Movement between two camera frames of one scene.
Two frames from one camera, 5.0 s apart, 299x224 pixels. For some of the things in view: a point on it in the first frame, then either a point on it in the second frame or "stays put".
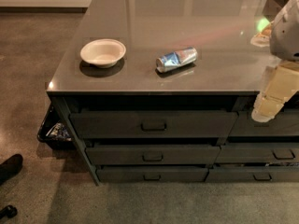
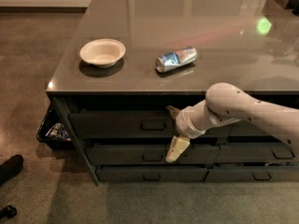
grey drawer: [111, 125] stays put
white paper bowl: [104, 53] stays put
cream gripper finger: [280, 80] -> [190, 125]
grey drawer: [150, 174] stays put
